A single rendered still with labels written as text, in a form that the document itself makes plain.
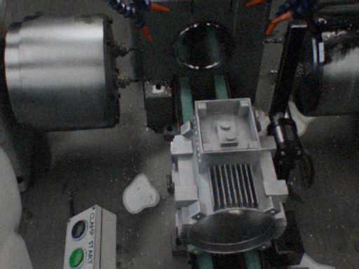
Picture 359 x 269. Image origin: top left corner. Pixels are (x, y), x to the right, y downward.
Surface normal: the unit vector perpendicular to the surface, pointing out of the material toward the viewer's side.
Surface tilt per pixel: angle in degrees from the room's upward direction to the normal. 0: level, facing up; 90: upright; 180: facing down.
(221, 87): 0
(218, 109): 90
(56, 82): 54
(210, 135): 0
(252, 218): 43
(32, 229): 0
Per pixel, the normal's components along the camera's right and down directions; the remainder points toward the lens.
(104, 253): 0.79, -0.44
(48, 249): 0.00, -0.64
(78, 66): 0.04, -0.01
